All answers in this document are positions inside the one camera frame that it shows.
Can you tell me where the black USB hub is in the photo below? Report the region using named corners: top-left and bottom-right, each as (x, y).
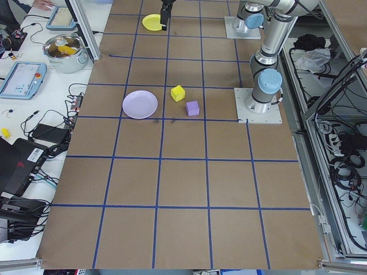
top-left (66, 94), bottom-right (84, 121)

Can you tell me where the person's hand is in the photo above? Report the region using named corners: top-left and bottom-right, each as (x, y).
top-left (32, 0), bottom-right (55, 11)

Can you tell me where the black cloth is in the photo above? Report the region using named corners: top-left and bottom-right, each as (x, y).
top-left (294, 33), bottom-right (327, 50)

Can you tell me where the black cable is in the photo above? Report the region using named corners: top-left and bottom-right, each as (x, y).
top-left (20, 110), bottom-right (71, 138)
top-left (68, 82), bottom-right (89, 100)

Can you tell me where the purple foam block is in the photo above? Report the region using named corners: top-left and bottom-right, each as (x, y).
top-left (185, 100), bottom-right (200, 117)

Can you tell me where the blue-grey teach pendant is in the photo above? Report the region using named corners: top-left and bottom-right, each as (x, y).
top-left (0, 61), bottom-right (48, 100)
top-left (45, 5), bottom-right (78, 32)

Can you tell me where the yellow plate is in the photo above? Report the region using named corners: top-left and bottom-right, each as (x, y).
top-left (142, 14), bottom-right (167, 32)

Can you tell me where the white power strip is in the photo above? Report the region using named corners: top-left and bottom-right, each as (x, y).
top-left (326, 133), bottom-right (343, 157)

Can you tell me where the black power adapter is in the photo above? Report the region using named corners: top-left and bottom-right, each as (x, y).
top-left (30, 123), bottom-right (70, 143)

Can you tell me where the glass pot lid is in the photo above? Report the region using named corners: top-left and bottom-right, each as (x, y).
top-left (43, 34), bottom-right (84, 58)

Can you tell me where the black docking device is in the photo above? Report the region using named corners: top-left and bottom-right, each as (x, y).
top-left (0, 196), bottom-right (49, 243)

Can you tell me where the yellow foam block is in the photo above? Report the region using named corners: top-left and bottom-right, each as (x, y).
top-left (170, 85), bottom-right (186, 103)

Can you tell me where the black electronics board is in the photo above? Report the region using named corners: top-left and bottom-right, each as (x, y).
top-left (5, 30), bottom-right (28, 50)

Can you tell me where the yellow item inside pot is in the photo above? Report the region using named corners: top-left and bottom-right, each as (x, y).
top-left (58, 44), bottom-right (76, 57)

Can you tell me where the aluminium profile post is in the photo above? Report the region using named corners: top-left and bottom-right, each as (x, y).
top-left (64, 0), bottom-right (101, 60)

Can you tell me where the aluminium rail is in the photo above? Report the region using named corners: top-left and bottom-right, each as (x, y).
top-left (317, 258), bottom-right (367, 273)
top-left (0, 257), bottom-right (44, 270)

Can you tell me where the white crumpled cloth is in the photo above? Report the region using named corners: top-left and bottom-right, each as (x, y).
top-left (295, 48), bottom-right (334, 74)

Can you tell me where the purple plate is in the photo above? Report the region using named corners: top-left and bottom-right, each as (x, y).
top-left (122, 90), bottom-right (159, 120)

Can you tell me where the V-shaped metal frame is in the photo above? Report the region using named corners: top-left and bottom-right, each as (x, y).
top-left (279, 0), bottom-right (367, 260)

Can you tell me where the steel cooking pot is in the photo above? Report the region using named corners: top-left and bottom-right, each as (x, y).
top-left (42, 33), bottom-right (89, 74)

